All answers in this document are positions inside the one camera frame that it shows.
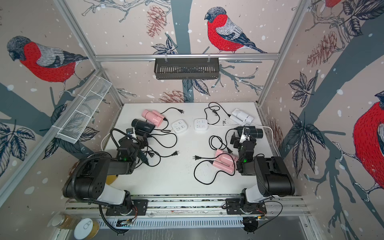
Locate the black cord of dark dryer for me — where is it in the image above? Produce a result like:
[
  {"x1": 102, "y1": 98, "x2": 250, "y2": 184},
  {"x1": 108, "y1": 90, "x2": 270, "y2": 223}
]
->
[
  {"x1": 143, "y1": 131, "x2": 181, "y2": 168},
  {"x1": 208, "y1": 128, "x2": 238, "y2": 154}
]

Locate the pink blow dryer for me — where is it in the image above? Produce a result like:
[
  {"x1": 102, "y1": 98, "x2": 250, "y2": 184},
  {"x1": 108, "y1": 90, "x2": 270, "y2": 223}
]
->
[
  {"x1": 142, "y1": 110, "x2": 165, "y2": 127},
  {"x1": 213, "y1": 150, "x2": 239, "y2": 175}
]

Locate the black cord of back pink dryer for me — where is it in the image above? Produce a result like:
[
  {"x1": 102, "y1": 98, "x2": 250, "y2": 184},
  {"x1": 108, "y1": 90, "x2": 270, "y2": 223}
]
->
[{"x1": 160, "y1": 107, "x2": 185, "y2": 133}]

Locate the black cord of pink dryer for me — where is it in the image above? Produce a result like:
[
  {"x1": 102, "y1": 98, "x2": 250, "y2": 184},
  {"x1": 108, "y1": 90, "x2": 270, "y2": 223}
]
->
[
  {"x1": 192, "y1": 154, "x2": 236, "y2": 186},
  {"x1": 160, "y1": 107, "x2": 185, "y2": 133}
]

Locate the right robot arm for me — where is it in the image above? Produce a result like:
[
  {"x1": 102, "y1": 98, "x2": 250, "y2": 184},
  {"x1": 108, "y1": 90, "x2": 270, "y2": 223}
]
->
[{"x1": 230, "y1": 134, "x2": 296, "y2": 214}]

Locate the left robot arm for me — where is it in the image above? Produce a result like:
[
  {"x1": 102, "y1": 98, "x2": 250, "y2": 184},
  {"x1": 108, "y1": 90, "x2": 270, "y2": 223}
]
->
[{"x1": 62, "y1": 136, "x2": 141, "y2": 212}]

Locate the dark blow dryer right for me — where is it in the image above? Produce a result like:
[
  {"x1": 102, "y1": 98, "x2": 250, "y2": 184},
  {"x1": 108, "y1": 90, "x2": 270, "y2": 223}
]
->
[{"x1": 235, "y1": 126, "x2": 264, "y2": 140}]

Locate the pink folded blow dryer front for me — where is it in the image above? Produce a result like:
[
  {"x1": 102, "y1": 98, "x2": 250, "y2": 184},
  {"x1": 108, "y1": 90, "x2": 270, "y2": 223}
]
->
[{"x1": 213, "y1": 150, "x2": 239, "y2": 175}]

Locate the dark folded blow dryer left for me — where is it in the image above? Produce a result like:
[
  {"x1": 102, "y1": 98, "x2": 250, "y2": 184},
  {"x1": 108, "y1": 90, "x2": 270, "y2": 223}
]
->
[{"x1": 132, "y1": 119, "x2": 155, "y2": 134}]

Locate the white folded blow dryer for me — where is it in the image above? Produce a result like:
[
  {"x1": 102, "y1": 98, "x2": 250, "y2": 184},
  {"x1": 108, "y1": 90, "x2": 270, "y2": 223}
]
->
[{"x1": 230, "y1": 109, "x2": 254, "y2": 124}]

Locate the yellow pot with lid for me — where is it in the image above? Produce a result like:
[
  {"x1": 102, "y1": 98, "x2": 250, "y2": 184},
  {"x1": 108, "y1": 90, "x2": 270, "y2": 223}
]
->
[{"x1": 106, "y1": 175, "x2": 118, "y2": 185}]

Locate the tin can with lid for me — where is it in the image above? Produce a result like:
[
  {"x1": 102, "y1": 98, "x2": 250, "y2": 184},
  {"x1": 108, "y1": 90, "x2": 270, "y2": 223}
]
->
[{"x1": 74, "y1": 218, "x2": 100, "y2": 240}]

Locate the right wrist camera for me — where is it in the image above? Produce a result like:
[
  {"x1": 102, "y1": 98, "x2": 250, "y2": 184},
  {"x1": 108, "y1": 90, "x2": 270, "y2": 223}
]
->
[{"x1": 240, "y1": 127, "x2": 251, "y2": 144}]

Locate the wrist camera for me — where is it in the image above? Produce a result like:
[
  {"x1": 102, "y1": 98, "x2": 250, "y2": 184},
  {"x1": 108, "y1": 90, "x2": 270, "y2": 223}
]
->
[
  {"x1": 240, "y1": 127, "x2": 251, "y2": 144},
  {"x1": 126, "y1": 128, "x2": 136, "y2": 137}
]

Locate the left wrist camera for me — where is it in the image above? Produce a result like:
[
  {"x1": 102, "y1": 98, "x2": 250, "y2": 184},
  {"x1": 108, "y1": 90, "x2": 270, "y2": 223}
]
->
[{"x1": 126, "y1": 128, "x2": 136, "y2": 137}]

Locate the white cable of right strip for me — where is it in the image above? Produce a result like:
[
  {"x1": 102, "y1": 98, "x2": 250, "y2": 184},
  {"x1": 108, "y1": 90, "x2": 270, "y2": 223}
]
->
[{"x1": 207, "y1": 121, "x2": 275, "y2": 151}]

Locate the black cord of front pink dryer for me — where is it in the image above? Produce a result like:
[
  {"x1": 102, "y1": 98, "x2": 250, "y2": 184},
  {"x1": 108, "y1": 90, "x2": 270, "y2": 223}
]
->
[{"x1": 192, "y1": 154, "x2": 236, "y2": 186}]

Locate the black cord of white dryer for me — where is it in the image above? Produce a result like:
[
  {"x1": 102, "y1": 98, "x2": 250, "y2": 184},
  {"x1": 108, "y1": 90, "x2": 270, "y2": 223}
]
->
[{"x1": 204, "y1": 101, "x2": 232, "y2": 126}]

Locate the white wire mesh basket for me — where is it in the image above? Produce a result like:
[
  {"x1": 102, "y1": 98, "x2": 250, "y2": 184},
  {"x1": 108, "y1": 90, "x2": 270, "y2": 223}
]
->
[{"x1": 56, "y1": 75, "x2": 112, "y2": 144}]

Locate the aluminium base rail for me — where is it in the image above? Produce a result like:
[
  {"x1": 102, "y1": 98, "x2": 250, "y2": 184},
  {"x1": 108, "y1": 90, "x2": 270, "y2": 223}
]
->
[{"x1": 64, "y1": 193, "x2": 311, "y2": 218}]

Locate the black metal wall shelf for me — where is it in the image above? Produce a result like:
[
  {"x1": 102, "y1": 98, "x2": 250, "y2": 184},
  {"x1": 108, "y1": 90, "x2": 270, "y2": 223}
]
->
[{"x1": 154, "y1": 58, "x2": 220, "y2": 80}]

